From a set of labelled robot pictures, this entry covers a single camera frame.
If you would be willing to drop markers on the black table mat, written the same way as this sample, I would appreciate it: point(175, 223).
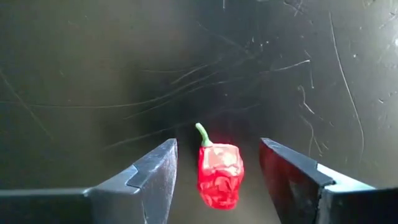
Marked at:
point(93, 62)

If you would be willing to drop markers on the small red pepper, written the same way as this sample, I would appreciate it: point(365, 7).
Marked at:
point(220, 177)

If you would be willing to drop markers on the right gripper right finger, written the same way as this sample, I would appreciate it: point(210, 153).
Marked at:
point(326, 202)

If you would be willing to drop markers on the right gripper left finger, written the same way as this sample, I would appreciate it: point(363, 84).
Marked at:
point(109, 205)

